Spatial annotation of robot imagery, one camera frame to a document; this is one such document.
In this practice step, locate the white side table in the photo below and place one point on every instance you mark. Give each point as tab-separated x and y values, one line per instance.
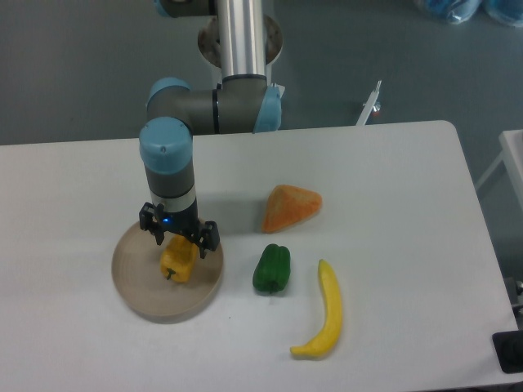
509	160

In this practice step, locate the yellow banana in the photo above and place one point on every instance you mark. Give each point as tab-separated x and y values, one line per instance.
327	337

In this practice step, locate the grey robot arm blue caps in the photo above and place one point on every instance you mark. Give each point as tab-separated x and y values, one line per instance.
244	102

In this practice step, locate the white right stand leg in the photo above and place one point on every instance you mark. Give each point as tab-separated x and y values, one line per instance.
371	106

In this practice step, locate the green bell pepper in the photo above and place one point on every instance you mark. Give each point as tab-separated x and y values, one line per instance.
273	269

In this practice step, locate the beige round plate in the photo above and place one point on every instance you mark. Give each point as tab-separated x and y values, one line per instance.
148	293

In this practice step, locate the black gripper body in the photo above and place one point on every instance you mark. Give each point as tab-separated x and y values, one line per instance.
181	222

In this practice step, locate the yellow bell pepper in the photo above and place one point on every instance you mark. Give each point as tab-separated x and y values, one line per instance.
178	259

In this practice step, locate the blue plastic bag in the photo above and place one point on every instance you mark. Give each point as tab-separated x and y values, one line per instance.
453	12
506	12

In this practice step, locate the black device at table edge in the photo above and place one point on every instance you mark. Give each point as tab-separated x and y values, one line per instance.
508	347

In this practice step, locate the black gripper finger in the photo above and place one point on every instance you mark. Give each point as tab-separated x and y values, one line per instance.
151	220
206	237

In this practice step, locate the orange triangular sandwich toy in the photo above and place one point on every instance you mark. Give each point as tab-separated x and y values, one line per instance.
288	205

